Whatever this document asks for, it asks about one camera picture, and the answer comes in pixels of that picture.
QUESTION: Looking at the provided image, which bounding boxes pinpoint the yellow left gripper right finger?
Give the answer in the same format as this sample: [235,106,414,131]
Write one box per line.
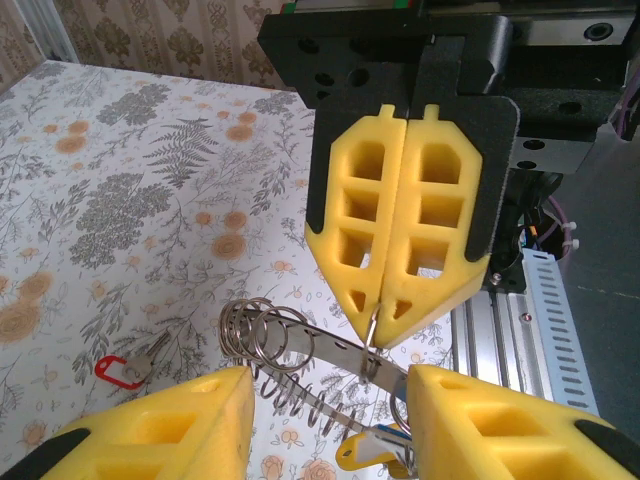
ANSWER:
[407,363,640,480]

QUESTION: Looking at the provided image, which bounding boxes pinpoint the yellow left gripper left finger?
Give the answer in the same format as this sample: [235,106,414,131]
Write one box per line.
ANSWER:
[0,364,257,480]

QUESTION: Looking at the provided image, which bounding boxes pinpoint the silver key with red tag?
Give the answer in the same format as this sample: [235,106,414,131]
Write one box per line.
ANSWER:
[93,329,172,391]

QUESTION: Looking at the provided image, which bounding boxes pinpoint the small chain with red end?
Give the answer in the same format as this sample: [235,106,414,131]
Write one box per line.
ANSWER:
[218,297,416,451]

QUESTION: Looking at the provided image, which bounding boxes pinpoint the key with yellow tag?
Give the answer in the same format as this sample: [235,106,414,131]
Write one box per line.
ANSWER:
[334,422,419,480]

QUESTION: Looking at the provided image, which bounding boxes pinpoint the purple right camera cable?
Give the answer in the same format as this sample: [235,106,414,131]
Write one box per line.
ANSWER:
[613,62,640,142]

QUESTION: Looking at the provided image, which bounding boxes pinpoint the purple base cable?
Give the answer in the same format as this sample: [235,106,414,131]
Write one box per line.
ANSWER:
[519,194,581,261]

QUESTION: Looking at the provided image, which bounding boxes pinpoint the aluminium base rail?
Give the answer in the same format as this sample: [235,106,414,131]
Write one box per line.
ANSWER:
[451,287,539,396]

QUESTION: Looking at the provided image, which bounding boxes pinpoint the white slotted cable duct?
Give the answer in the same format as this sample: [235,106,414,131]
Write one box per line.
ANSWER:
[519,247,601,419]

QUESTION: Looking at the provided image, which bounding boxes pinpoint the aluminium frame post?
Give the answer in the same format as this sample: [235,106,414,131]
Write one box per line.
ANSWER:
[22,0,76,64]

